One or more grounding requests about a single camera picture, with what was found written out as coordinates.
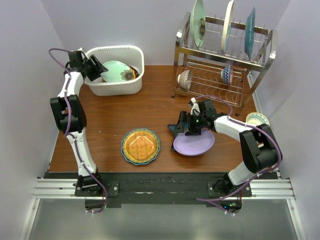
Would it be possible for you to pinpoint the white plastic bin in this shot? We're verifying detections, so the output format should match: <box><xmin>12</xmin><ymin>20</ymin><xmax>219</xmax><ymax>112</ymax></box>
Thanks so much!
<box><xmin>84</xmin><ymin>45</ymin><xmax>145</xmax><ymax>96</ymax></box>

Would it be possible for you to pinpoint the black rimmed checkered plate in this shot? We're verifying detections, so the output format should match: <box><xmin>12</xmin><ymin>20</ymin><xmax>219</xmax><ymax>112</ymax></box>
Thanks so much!
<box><xmin>129</xmin><ymin>66</ymin><xmax>139</xmax><ymax>78</ymax></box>

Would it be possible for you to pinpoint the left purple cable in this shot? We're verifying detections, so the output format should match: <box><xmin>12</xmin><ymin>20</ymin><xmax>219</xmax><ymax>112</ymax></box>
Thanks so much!
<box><xmin>48</xmin><ymin>48</ymin><xmax>108</xmax><ymax>214</ymax></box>

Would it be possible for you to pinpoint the teal plate in rack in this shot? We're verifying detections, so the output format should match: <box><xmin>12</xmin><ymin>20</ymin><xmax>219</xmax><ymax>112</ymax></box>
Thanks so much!
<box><xmin>244</xmin><ymin>7</ymin><xmax>256</xmax><ymax>60</ymax></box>

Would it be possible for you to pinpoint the amber glass plate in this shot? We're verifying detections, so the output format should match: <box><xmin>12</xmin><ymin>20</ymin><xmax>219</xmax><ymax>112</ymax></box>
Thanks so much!
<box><xmin>124</xmin><ymin>129</ymin><xmax>159</xmax><ymax>162</ymax></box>

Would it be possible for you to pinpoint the brown patterned bowl in rack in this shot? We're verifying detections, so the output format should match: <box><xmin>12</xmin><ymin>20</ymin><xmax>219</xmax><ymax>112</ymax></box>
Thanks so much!
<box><xmin>177</xmin><ymin>70</ymin><xmax>193</xmax><ymax>91</ymax></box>

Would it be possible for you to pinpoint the lilac plastic plate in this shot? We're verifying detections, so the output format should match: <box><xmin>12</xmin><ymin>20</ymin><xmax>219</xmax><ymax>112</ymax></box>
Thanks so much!
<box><xmin>173</xmin><ymin>129</ymin><xmax>215</xmax><ymax>157</ymax></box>

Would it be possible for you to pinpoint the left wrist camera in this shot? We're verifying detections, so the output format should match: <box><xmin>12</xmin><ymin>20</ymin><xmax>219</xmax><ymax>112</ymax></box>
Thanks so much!
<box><xmin>78</xmin><ymin>47</ymin><xmax>91</xmax><ymax>61</ymax></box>

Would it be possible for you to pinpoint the teal star-shaped plate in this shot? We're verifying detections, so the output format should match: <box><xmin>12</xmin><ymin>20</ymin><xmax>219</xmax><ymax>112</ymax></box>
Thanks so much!
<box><xmin>167</xmin><ymin>124</ymin><xmax>181</xmax><ymax>152</ymax></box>

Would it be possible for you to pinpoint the blue zigzag bowl in rack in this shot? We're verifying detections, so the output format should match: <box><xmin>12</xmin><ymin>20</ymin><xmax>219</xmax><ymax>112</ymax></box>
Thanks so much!
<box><xmin>220</xmin><ymin>65</ymin><xmax>233</xmax><ymax>85</ymax></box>

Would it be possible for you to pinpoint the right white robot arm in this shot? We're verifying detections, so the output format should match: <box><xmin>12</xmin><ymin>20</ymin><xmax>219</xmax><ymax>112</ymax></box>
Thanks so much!
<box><xmin>167</xmin><ymin>98</ymin><xmax>283</xmax><ymax>197</ymax></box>

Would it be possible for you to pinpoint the purple cable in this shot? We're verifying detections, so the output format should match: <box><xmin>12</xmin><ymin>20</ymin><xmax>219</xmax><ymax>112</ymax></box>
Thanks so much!
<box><xmin>48</xmin><ymin>48</ymin><xmax>108</xmax><ymax>214</ymax></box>
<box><xmin>196</xmin><ymin>95</ymin><xmax>283</xmax><ymax>213</ymax></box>

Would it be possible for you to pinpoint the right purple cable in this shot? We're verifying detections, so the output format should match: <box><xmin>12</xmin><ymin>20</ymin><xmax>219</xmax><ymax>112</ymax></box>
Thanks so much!
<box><xmin>196</xmin><ymin>95</ymin><xmax>283</xmax><ymax>213</ymax></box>

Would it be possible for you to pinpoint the mint floral plate in rack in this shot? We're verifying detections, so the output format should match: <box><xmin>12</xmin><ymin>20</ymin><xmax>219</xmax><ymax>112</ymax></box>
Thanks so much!
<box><xmin>190</xmin><ymin>0</ymin><xmax>206</xmax><ymax>48</ymax></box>

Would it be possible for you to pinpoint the cream plate in rack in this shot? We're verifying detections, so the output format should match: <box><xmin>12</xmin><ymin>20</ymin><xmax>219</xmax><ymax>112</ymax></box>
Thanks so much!
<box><xmin>220</xmin><ymin>0</ymin><xmax>234</xmax><ymax>55</ymax></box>

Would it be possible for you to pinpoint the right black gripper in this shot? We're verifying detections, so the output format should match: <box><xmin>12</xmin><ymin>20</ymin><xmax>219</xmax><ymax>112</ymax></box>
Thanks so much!
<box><xmin>173</xmin><ymin>110</ymin><xmax>206</xmax><ymax>136</ymax></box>

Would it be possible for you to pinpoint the mint floral plate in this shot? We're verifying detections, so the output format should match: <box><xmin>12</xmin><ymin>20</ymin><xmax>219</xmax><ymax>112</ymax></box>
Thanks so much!
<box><xmin>190</xmin><ymin>0</ymin><xmax>206</xmax><ymax>48</ymax></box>
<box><xmin>102</xmin><ymin>60</ymin><xmax>133</xmax><ymax>83</ymax></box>

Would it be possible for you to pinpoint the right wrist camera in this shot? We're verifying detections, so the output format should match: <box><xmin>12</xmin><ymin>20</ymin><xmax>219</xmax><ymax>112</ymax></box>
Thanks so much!
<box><xmin>189</xmin><ymin>97</ymin><xmax>201</xmax><ymax>116</ymax></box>

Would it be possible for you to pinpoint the blue yellow patterned bowl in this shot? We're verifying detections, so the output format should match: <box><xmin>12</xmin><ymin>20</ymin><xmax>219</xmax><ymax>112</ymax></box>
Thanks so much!
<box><xmin>246</xmin><ymin>112</ymin><xmax>270</xmax><ymax>126</ymax></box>

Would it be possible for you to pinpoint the yellow dotted scalloped plate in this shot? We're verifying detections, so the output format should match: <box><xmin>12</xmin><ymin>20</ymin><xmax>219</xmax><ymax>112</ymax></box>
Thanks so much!
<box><xmin>131</xmin><ymin>68</ymin><xmax>136</xmax><ymax>79</ymax></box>

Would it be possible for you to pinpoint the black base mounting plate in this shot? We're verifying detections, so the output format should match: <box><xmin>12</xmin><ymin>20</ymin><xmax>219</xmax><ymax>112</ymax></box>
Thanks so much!
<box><xmin>44</xmin><ymin>172</ymin><xmax>252</xmax><ymax>212</ymax></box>

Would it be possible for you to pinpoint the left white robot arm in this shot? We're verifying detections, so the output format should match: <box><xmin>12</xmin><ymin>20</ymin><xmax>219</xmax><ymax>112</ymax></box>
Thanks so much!
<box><xmin>48</xmin><ymin>48</ymin><xmax>108</xmax><ymax>196</ymax></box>

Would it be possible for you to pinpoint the steel two-tier dish rack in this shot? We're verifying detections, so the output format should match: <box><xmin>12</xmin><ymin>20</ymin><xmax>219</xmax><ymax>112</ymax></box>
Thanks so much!
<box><xmin>170</xmin><ymin>12</ymin><xmax>278</xmax><ymax>115</ymax></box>

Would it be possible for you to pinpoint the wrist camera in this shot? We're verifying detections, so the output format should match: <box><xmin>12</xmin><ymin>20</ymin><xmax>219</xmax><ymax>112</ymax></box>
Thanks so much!
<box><xmin>189</xmin><ymin>97</ymin><xmax>201</xmax><ymax>116</ymax></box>
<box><xmin>78</xmin><ymin>47</ymin><xmax>91</xmax><ymax>61</ymax></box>

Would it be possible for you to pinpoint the aluminium rail frame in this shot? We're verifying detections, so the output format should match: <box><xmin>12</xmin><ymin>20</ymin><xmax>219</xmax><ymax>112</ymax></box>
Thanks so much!
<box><xmin>18</xmin><ymin>178</ymin><xmax>105</xmax><ymax>240</ymax></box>

